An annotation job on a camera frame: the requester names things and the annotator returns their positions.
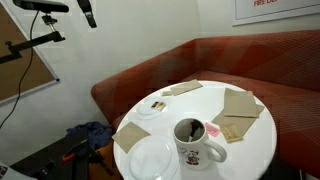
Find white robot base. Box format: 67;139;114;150
0;162;38;180

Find cork notice board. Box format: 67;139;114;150
0;3;60;106

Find small white plate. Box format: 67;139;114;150
134;96;169;121

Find small dark sauce packet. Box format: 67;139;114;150
150;101;167;112

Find blue cloth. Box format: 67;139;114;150
65;121;114;151

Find brown paper napkin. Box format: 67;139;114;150
211;103;265;137
223;87;260;118
169;79;204;97
111;121;152;154

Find black clamp stand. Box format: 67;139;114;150
9;128;114;180

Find large white plate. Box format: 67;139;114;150
124;134;181;180

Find pink sweetener packet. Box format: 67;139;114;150
204;122;222;138

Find white mug with red print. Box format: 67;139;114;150
172;117;228;171

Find orange patterned sofa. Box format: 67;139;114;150
90;29;320;179

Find white fire dept sign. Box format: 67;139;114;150
232;0;320;27

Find black stereo camera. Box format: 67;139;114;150
12;0;70;14

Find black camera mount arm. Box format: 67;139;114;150
0;13;66;65

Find black camera cable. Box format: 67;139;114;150
0;9;40;129

